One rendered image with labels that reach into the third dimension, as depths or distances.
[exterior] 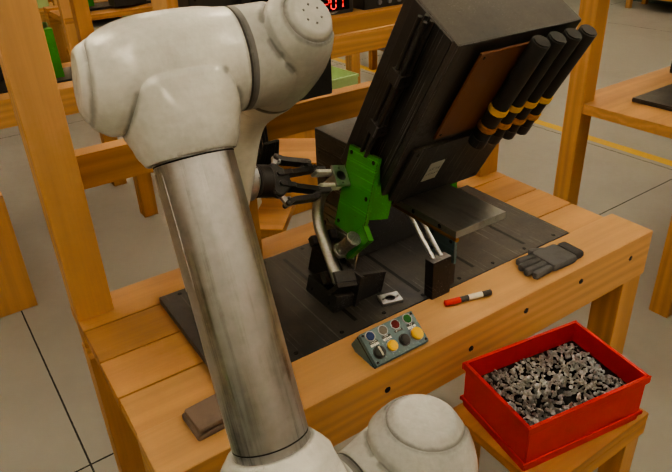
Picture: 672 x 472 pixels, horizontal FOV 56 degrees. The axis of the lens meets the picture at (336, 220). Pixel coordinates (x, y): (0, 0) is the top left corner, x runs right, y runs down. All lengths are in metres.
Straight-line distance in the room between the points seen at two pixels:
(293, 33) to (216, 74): 0.10
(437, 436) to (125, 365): 0.87
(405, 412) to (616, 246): 1.17
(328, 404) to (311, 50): 0.80
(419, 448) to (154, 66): 0.56
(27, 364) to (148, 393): 1.75
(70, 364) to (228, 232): 2.37
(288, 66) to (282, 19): 0.06
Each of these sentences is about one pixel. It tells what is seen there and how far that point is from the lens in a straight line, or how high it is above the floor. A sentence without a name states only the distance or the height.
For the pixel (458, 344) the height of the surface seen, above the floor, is 0.86.
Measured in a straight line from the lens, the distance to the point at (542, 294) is 1.71.
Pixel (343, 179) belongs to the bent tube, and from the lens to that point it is 1.53.
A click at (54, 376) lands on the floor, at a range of 3.04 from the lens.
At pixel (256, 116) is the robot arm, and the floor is 1.53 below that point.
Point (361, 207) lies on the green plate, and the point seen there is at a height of 1.15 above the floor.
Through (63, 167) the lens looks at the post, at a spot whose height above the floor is 1.29.
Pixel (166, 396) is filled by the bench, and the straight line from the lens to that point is 1.43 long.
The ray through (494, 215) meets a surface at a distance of 1.51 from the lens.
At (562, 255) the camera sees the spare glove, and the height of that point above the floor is 0.92.
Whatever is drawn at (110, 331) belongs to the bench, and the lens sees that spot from 1.66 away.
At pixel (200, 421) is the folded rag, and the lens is 1.29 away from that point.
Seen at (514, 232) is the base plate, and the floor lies 0.90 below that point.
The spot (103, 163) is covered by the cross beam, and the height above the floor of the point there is 1.24.
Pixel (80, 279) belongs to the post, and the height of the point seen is 1.00.
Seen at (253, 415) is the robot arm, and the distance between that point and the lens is 0.78.
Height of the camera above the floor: 1.83
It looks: 28 degrees down
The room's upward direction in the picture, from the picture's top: 2 degrees counter-clockwise
